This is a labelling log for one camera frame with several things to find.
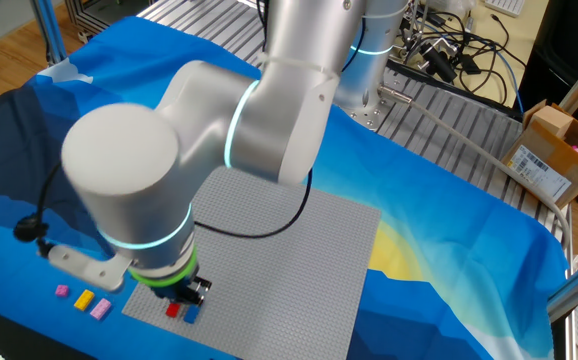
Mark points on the blue Lego brick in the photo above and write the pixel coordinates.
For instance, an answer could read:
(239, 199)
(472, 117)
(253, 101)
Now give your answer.
(192, 313)

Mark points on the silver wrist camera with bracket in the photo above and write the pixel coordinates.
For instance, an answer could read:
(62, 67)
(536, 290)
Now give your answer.
(89, 267)

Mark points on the small purple Lego brick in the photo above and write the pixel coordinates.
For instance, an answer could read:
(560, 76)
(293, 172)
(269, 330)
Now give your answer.
(62, 290)

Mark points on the black power adapter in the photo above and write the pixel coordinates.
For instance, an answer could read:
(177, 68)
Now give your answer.
(470, 64)

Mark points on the white keyboard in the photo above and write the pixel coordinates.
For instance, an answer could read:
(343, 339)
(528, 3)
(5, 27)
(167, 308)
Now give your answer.
(505, 6)

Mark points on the blue mountain print cloth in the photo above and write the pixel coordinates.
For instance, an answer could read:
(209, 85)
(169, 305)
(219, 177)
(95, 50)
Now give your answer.
(444, 240)

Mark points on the red Lego brick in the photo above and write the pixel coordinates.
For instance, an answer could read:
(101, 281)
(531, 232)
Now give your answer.
(172, 310)

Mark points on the light pink Lego brick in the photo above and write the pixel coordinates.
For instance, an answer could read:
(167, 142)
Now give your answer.
(101, 309)

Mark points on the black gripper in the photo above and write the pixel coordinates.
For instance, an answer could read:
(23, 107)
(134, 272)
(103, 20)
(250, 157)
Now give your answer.
(169, 291)

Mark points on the black cabinet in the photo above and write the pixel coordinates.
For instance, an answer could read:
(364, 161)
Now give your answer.
(569, 50)

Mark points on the small tan cardboard box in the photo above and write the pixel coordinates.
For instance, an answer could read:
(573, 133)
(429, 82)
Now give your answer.
(551, 120)

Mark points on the yellow Lego brick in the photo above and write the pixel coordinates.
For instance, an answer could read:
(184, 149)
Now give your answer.
(84, 300)

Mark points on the grey Lego baseplate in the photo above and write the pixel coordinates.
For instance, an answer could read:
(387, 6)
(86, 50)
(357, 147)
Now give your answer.
(279, 280)

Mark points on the black clamp device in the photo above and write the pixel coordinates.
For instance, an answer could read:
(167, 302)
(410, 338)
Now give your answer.
(439, 62)

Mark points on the black white striped frame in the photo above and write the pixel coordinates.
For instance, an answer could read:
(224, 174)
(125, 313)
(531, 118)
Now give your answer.
(94, 17)

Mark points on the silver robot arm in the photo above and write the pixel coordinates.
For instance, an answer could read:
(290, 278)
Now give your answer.
(129, 165)

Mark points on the open cardboard box with label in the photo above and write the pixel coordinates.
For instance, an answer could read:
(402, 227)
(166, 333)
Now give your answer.
(544, 155)

